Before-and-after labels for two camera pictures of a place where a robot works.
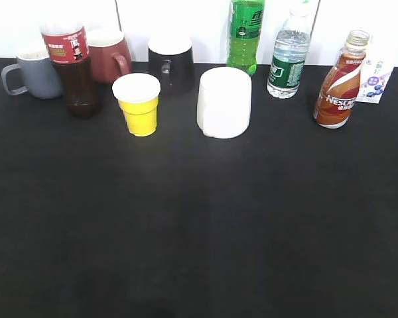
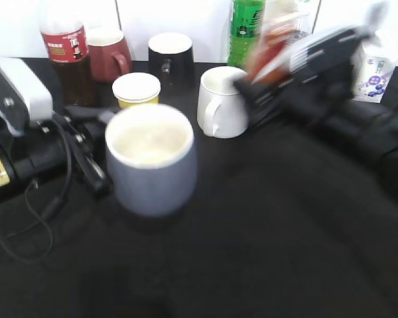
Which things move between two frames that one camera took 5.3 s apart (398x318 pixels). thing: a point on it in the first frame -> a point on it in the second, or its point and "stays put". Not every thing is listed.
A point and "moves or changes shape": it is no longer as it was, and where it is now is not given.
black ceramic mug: x=171 y=59 stays put
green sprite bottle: x=245 y=23 stays put
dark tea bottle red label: x=67 y=45 stays put
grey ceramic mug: x=34 y=73 -> x=152 y=150
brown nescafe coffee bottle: x=339 y=92 moves or changes shape
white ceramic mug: x=224 y=102 stays put
